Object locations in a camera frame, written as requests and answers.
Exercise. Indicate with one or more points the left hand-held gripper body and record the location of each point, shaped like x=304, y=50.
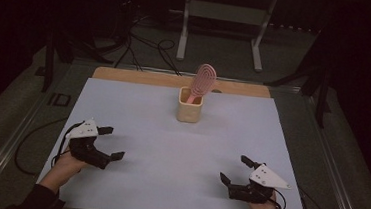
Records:
x=85, y=143

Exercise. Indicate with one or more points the black rectangular floor frame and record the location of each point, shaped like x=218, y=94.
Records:
x=59, y=99

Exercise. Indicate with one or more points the cream cup holder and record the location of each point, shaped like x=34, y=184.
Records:
x=189, y=113

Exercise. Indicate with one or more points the pink hairbrush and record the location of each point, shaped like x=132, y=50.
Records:
x=204, y=76

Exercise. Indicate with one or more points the white metal stand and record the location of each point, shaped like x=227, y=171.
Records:
x=226, y=12

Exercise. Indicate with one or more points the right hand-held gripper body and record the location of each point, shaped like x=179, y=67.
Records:
x=264, y=177

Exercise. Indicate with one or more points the black metal stand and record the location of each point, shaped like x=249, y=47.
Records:
x=49, y=60
x=321, y=91

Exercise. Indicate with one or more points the person's left hand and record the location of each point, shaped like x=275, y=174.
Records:
x=66, y=167

